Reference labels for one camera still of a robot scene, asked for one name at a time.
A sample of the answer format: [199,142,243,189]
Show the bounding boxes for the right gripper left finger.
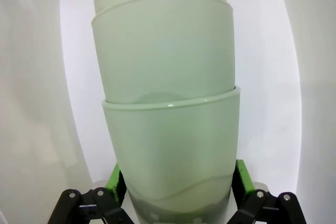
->
[47,163,135,224]

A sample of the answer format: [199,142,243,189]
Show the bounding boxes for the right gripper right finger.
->
[225,159,307,224]

